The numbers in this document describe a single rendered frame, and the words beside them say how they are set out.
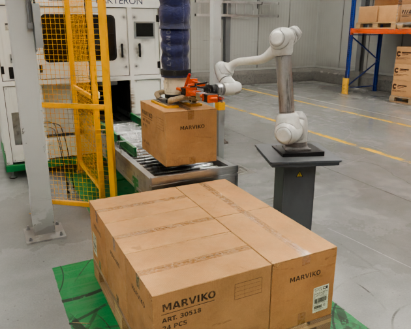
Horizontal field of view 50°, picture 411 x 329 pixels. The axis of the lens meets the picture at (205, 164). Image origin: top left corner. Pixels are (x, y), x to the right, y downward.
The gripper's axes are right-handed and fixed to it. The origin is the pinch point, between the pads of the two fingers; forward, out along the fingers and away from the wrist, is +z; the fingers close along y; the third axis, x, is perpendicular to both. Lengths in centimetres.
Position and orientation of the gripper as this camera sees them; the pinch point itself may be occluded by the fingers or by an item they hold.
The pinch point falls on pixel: (190, 91)
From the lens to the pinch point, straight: 321.6
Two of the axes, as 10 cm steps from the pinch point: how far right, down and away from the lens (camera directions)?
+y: 0.1, 9.6, 2.9
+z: -9.0, 1.4, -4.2
